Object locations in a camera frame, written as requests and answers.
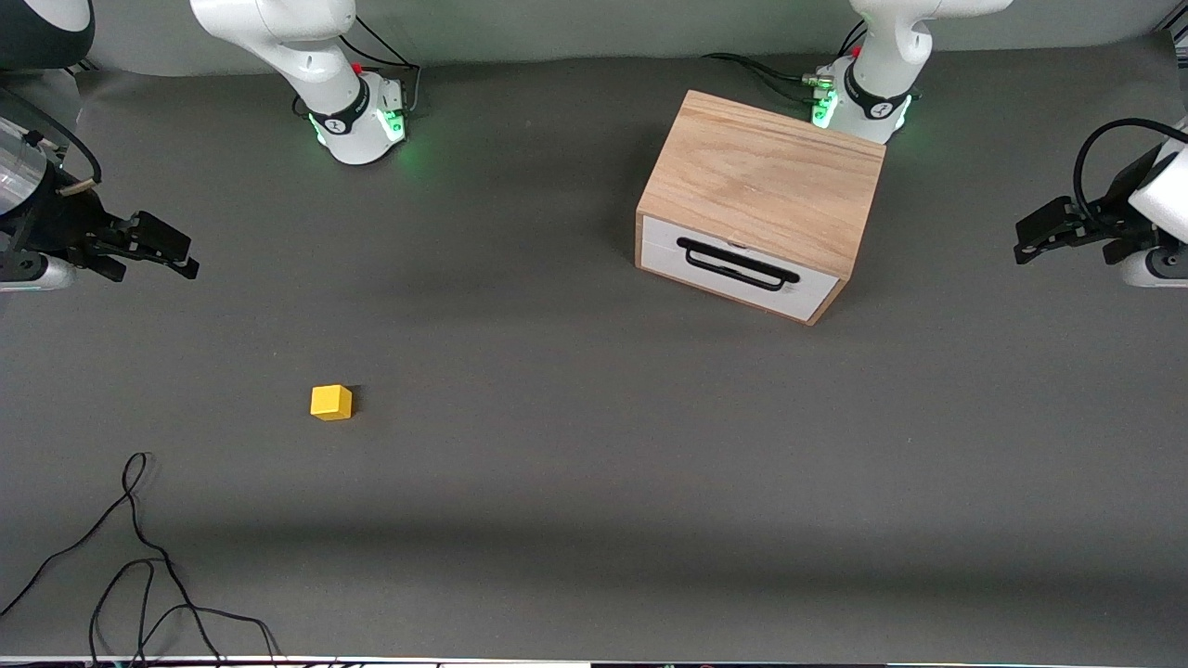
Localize black right arm base cables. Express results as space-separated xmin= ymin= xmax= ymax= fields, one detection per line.
xmin=336 ymin=17 xmax=423 ymax=120

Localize wooden drawer cabinet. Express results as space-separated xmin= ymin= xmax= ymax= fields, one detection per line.
xmin=636 ymin=90 xmax=885 ymax=326

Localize white-fronted drawer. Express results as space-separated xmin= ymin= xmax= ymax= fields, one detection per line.
xmin=640 ymin=215 xmax=841 ymax=323

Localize black left arm base cables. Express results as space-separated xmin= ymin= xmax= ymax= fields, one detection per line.
xmin=703 ymin=23 xmax=869 ymax=105

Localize black left arm wrist cable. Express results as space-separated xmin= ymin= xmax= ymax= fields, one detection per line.
xmin=1073 ymin=117 xmax=1188 ymax=224

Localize black arm base cables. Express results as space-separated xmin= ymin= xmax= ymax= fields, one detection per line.
xmin=336 ymin=17 xmax=423 ymax=120
xmin=703 ymin=23 xmax=869 ymax=105

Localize yellow cube block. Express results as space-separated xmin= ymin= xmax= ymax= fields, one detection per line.
xmin=310 ymin=384 xmax=355 ymax=422

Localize black arm wrist cable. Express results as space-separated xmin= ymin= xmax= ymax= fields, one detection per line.
xmin=0 ymin=88 xmax=101 ymax=198
xmin=1073 ymin=117 xmax=1188 ymax=224

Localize black right arm wrist cable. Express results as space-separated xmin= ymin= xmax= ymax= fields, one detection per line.
xmin=0 ymin=88 xmax=101 ymax=198

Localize thin black loose cable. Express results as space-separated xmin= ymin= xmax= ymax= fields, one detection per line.
xmin=0 ymin=452 xmax=284 ymax=667

